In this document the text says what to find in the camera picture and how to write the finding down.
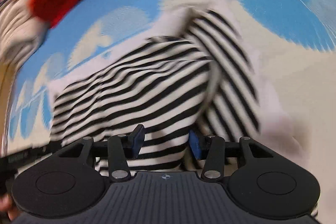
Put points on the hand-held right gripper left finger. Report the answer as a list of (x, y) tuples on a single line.
[(137, 140)]

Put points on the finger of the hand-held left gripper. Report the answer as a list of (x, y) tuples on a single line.
[(46, 148)]

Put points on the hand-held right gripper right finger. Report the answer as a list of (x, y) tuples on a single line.
[(194, 145)]

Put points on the black white striped hooded top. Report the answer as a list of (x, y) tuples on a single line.
[(147, 87)]

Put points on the person's left hand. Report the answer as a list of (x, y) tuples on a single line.
[(8, 207)]

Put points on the cream folded blanket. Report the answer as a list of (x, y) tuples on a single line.
[(15, 35)]

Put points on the wooden bed frame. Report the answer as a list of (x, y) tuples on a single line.
[(5, 98)]

